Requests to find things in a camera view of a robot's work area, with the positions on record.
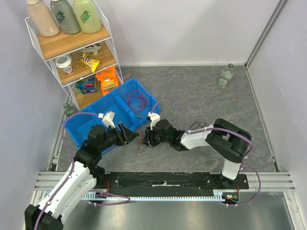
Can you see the white yoghurt tub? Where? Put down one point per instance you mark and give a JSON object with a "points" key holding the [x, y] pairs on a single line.
{"points": [[91, 50]]}

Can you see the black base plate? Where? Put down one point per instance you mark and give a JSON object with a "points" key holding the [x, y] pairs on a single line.
{"points": [[167, 184]]}

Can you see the white lidded cup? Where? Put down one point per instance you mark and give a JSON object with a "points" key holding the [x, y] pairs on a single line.
{"points": [[64, 63]]}

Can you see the grey cable duct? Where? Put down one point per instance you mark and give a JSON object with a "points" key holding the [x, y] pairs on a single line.
{"points": [[99, 196]]}

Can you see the orange snack packets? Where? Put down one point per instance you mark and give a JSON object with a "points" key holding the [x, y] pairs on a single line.
{"points": [[108, 80]]}

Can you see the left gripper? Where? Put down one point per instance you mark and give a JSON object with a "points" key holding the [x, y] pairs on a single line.
{"points": [[125, 135]]}

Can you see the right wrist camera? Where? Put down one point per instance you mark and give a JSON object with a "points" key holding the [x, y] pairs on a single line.
{"points": [[153, 118]]}

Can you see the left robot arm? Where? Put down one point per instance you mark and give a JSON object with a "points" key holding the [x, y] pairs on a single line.
{"points": [[52, 212]]}

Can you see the blue green box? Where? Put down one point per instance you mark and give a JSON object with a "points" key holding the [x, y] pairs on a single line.
{"points": [[86, 86]]}

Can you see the blue three-compartment bin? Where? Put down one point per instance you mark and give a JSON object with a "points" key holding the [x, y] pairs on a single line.
{"points": [[129, 103]]}

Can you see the grey-green bottle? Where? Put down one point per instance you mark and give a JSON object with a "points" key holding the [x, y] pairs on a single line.
{"points": [[65, 16]]}

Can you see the beige bottle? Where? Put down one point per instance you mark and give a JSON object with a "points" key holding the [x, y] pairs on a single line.
{"points": [[42, 18]]}

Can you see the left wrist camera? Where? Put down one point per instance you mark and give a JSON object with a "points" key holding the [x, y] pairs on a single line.
{"points": [[107, 119]]}

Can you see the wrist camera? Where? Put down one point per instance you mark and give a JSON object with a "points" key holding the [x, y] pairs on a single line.
{"points": [[107, 119], [153, 118]]}

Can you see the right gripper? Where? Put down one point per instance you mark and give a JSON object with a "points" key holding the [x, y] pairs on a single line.
{"points": [[153, 137]]}

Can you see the yellow snack bag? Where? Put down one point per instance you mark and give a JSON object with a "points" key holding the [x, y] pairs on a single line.
{"points": [[89, 63]]}

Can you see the white wire wooden shelf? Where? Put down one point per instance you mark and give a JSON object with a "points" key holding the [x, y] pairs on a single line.
{"points": [[50, 48]]}

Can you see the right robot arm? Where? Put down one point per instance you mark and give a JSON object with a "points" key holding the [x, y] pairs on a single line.
{"points": [[230, 141]]}

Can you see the light green bottle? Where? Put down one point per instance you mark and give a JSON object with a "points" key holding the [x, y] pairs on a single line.
{"points": [[87, 17]]}

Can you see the clear glass bottle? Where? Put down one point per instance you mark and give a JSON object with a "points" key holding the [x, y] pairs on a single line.
{"points": [[226, 75]]}

